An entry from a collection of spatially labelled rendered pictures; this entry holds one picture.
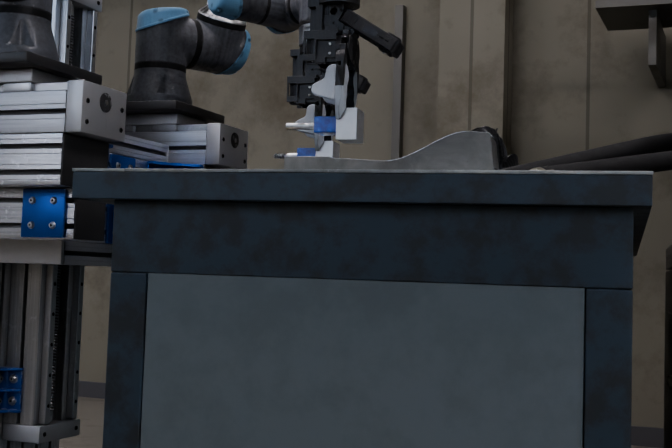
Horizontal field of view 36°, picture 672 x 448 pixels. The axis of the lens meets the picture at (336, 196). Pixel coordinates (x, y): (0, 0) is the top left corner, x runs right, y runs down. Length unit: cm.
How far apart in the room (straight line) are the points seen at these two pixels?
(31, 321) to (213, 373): 92
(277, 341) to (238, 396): 8
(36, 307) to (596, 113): 316
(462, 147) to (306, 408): 72
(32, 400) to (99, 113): 62
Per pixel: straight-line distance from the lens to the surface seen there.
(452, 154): 183
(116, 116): 191
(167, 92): 235
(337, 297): 123
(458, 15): 482
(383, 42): 176
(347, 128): 174
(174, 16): 239
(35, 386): 216
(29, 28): 196
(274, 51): 529
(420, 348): 121
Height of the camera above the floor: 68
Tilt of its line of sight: 4 degrees up
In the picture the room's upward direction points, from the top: 2 degrees clockwise
